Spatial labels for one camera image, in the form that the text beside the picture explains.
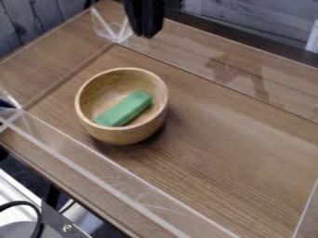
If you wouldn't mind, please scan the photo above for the clear acrylic front wall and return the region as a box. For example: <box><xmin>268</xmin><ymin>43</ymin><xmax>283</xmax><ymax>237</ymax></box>
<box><xmin>0</xmin><ymin>92</ymin><xmax>240</xmax><ymax>238</ymax></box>

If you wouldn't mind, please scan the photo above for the black table leg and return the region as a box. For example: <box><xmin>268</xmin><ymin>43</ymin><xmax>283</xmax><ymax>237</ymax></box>
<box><xmin>46</xmin><ymin>185</ymin><xmax>62</xmax><ymax>208</ymax></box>

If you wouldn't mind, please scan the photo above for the white post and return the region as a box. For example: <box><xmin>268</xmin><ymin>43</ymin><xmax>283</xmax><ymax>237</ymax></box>
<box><xmin>307</xmin><ymin>20</ymin><xmax>318</xmax><ymax>53</ymax></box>

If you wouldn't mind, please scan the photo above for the brown wooden bowl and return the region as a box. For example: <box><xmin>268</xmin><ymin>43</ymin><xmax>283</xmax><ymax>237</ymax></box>
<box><xmin>75</xmin><ymin>67</ymin><xmax>169</xmax><ymax>145</ymax></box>

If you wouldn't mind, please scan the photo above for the green rectangular block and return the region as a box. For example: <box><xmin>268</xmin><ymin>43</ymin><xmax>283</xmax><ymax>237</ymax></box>
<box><xmin>94</xmin><ymin>90</ymin><xmax>153</xmax><ymax>126</ymax></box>

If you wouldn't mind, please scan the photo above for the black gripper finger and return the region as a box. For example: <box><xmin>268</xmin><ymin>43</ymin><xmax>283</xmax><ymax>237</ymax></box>
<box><xmin>125</xmin><ymin>0</ymin><xmax>145</xmax><ymax>36</ymax></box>
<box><xmin>144</xmin><ymin>0</ymin><xmax>166</xmax><ymax>38</ymax></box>

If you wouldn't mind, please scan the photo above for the grey metal base plate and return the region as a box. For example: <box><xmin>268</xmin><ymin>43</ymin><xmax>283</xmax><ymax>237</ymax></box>
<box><xmin>42</xmin><ymin>202</ymin><xmax>93</xmax><ymax>238</ymax></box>

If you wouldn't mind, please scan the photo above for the black cable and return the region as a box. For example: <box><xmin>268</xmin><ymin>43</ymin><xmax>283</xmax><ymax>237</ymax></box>
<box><xmin>0</xmin><ymin>200</ymin><xmax>45</xmax><ymax>238</ymax></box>

